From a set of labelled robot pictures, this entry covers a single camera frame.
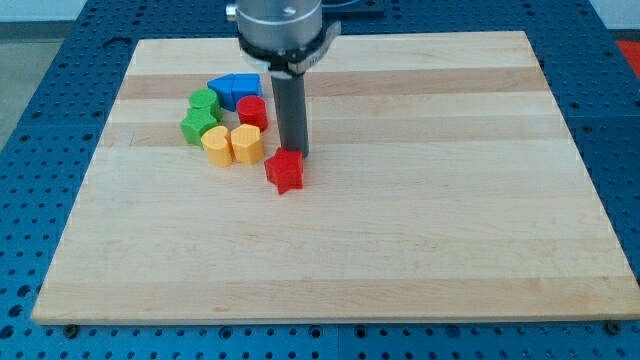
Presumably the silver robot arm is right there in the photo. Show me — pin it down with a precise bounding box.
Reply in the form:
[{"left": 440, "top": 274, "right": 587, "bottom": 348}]
[{"left": 225, "top": 0, "right": 342, "bottom": 156}]

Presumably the wooden board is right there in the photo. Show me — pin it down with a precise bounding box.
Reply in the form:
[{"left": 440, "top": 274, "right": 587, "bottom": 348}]
[{"left": 32, "top": 31, "right": 639, "bottom": 325}]

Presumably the red cylinder block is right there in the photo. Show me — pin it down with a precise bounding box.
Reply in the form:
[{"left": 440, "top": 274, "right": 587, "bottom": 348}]
[{"left": 236, "top": 95, "right": 269, "bottom": 132}]

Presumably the yellow hexagon block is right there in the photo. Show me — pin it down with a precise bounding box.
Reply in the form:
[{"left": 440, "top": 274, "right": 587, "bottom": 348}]
[{"left": 231, "top": 124, "right": 264, "bottom": 164}]

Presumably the yellow heart block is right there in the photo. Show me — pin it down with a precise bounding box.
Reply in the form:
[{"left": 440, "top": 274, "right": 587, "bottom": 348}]
[{"left": 201, "top": 125, "right": 233, "bottom": 167}]

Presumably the red star block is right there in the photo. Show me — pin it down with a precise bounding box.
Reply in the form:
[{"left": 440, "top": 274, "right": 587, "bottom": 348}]
[{"left": 264, "top": 147, "right": 304, "bottom": 195}]

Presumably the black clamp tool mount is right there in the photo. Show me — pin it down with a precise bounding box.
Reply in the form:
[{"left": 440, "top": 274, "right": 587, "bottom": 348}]
[{"left": 238, "top": 21, "right": 342, "bottom": 79}]

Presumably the green cylinder block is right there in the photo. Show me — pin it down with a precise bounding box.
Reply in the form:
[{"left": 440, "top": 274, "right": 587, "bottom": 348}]
[{"left": 189, "top": 88, "right": 222, "bottom": 121}]

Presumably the green star block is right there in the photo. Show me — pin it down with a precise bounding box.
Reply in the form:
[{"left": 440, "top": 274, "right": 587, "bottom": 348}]
[{"left": 180, "top": 108, "right": 219, "bottom": 146}]

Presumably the blue triangle block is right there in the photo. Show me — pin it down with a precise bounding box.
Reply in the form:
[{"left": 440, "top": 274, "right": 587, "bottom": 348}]
[{"left": 207, "top": 74, "right": 236, "bottom": 112}]

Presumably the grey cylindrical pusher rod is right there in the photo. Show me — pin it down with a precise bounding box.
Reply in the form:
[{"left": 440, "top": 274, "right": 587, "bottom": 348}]
[{"left": 271, "top": 74, "right": 309, "bottom": 158}]

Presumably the blue cube block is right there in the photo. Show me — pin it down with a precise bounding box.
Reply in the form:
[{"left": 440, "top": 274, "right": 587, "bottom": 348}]
[{"left": 231, "top": 73, "right": 263, "bottom": 103}]

